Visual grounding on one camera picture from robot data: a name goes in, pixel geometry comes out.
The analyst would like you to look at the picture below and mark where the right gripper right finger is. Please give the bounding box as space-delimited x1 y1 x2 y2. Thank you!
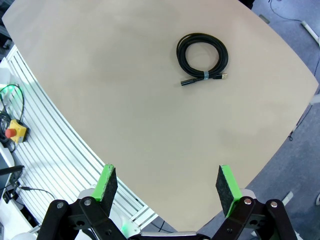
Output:
212 164 298 240

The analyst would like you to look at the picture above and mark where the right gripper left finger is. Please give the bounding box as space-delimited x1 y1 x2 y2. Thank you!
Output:
37 163 127 240

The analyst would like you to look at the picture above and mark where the long black USB cable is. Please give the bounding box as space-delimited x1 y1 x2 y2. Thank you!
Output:
175 32 230 88

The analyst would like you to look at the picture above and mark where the white ribbed mounting platform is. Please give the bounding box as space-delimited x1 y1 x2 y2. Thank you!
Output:
0 44 159 230

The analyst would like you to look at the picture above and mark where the yellow emergency stop button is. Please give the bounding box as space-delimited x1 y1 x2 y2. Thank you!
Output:
4 119 30 144

